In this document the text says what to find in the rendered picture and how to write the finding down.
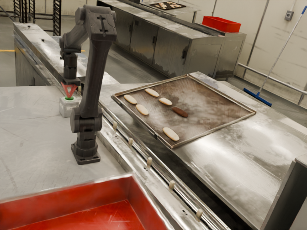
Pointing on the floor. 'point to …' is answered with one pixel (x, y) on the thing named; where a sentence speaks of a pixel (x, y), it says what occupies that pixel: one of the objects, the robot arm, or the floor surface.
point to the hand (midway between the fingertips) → (69, 95)
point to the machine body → (23, 72)
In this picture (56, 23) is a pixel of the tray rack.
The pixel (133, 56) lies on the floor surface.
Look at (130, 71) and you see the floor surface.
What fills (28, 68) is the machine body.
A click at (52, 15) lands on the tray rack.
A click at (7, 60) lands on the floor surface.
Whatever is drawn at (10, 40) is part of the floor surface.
